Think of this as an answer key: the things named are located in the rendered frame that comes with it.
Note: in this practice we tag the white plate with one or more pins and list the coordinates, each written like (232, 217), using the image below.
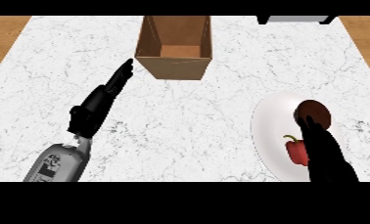
(274, 130)

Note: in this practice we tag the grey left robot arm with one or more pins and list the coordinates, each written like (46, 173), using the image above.
(57, 162)

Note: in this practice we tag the red bell pepper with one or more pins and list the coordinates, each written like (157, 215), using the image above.
(297, 151)

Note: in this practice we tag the grey and black appliance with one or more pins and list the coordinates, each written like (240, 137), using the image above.
(294, 19)

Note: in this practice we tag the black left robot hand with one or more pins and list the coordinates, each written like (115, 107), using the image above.
(97, 101)

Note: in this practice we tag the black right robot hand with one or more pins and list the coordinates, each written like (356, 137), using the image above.
(327, 156)

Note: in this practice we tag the dark brown round food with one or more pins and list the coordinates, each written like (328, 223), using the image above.
(314, 112)

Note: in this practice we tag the open cardboard box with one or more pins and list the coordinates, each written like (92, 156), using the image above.
(173, 48)

